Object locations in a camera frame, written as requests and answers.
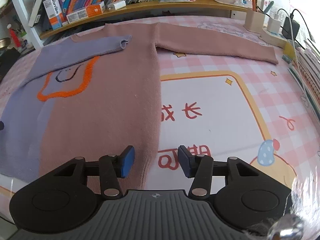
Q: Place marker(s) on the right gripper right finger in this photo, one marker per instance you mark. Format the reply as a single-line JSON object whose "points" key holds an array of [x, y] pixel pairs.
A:
{"points": [[200, 168]]}

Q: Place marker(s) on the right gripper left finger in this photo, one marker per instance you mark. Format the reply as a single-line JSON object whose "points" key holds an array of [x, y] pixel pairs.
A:
{"points": [[113, 167]]}

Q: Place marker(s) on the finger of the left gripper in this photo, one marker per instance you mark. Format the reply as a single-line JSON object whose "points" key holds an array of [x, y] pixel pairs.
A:
{"points": [[1, 125]]}

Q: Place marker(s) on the purple and pink sweater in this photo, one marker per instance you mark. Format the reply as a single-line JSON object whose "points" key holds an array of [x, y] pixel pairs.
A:
{"points": [[95, 94]]}

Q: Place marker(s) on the pink cartoon table mat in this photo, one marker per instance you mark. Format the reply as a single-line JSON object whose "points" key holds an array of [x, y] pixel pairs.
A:
{"points": [[219, 106]]}

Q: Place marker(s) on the red tassel ornament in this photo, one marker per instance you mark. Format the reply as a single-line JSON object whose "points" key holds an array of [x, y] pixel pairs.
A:
{"points": [[14, 36]]}

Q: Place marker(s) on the upright white orange box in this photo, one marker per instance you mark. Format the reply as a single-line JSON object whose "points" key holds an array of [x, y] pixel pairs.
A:
{"points": [[54, 13]]}

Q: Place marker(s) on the white leaning book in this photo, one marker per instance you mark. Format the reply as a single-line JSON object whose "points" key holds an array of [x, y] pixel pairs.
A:
{"points": [[35, 13]]}

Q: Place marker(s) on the stack of notebooks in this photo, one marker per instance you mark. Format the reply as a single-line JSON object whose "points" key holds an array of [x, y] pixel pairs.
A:
{"points": [[305, 70]]}

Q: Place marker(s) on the white power strip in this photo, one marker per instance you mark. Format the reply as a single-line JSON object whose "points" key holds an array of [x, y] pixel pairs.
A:
{"points": [[272, 39]]}

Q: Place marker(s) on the lying white orange box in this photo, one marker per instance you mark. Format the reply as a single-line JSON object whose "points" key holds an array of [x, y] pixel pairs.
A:
{"points": [[87, 12]]}

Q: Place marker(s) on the beige pen holder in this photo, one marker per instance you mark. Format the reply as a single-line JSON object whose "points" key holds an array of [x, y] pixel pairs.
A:
{"points": [[254, 21]]}

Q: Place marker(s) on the black power adapter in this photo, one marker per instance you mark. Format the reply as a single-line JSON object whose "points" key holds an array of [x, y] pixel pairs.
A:
{"points": [[290, 29]]}

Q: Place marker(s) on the white charger block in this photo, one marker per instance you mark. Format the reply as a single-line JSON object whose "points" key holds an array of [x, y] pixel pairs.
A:
{"points": [[116, 5]]}

